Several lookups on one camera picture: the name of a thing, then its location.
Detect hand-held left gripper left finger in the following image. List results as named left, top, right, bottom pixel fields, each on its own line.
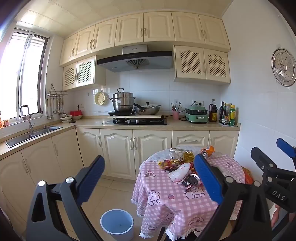
left=26, top=155, right=105, bottom=241

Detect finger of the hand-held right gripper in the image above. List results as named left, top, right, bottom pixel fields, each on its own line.
left=251, top=146, right=296, bottom=184
left=276, top=138, right=296, bottom=172

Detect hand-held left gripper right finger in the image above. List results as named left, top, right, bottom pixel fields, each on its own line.
left=194, top=153, right=272, bottom=241

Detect crushed silver can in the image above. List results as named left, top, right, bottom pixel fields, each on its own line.
left=185, top=173, right=202, bottom=192

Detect orange soda can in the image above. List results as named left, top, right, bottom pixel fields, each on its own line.
left=200, top=146, right=215, bottom=159

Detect white plastic bag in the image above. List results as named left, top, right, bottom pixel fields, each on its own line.
left=168, top=163, right=192, bottom=183

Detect gold foil wrapper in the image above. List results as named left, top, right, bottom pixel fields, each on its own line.
left=171, top=154, right=195, bottom=165

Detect silver brown snack bag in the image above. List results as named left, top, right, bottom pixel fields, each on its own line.
left=169, top=148, right=193, bottom=160

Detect yellow red snack wrapper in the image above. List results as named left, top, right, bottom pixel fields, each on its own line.
left=158, top=159, right=176, bottom=172

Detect blue plastic trash bin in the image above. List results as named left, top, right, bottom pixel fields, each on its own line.
left=100, top=209, right=134, bottom=241

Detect person's right hand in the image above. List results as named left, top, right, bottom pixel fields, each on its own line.
left=270, top=204, right=282, bottom=228

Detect orange plastic bag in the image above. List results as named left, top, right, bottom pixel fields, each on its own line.
left=242, top=166, right=254, bottom=184

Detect cream lower kitchen cabinets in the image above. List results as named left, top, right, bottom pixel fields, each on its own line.
left=0, top=118, right=241, bottom=232

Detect pink checkered tablecloth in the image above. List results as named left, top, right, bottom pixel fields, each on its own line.
left=132, top=146, right=245, bottom=240

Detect white dotted tablecloth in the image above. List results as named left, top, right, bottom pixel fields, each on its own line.
left=146, top=148, right=235, bottom=164

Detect green electric grill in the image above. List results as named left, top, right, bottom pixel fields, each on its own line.
left=185, top=104, right=208, bottom=124

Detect large soy sauce bottle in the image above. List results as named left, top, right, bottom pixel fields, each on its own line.
left=209, top=99, right=218, bottom=122

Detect black gas stove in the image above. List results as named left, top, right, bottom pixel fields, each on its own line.
left=102, top=117, right=168, bottom=126

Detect steel steamer tray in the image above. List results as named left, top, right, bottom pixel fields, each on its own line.
left=271, top=48, right=296, bottom=87

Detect yellow perforated steamer plate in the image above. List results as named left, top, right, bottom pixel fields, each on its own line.
left=94, top=91, right=107, bottom=106

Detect stainless steel double sink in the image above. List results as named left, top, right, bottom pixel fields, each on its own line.
left=5, top=125, right=63, bottom=148

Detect row of hanging utensils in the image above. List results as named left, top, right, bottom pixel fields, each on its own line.
left=46, top=96, right=67, bottom=120

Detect stainless steel steamer pot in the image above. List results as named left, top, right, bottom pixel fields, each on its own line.
left=109, top=88, right=137, bottom=113

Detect steel kitchen faucet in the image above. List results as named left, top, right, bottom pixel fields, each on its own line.
left=20, top=105, right=35, bottom=135

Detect steel wok with lid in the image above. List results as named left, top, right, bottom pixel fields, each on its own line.
left=133, top=101, right=162, bottom=115

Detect small jars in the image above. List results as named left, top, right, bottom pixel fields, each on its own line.
left=0, top=111, right=10, bottom=129

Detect cream lattice door cabinet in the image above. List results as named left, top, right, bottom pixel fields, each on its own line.
left=173, top=45, right=232, bottom=84
left=62, top=55, right=106, bottom=91

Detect sliding window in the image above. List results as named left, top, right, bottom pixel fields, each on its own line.
left=0, top=28, right=50, bottom=123

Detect grey range hood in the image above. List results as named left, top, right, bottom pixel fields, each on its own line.
left=97, top=44, right=174, bottom=73

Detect metal wall utensil rack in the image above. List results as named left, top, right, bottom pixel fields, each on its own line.
left=46, top=83, right=68, bottom=97

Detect cream upper wall cabinets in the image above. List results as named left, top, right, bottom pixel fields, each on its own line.
left=59, top=10, right=231, bottom=67

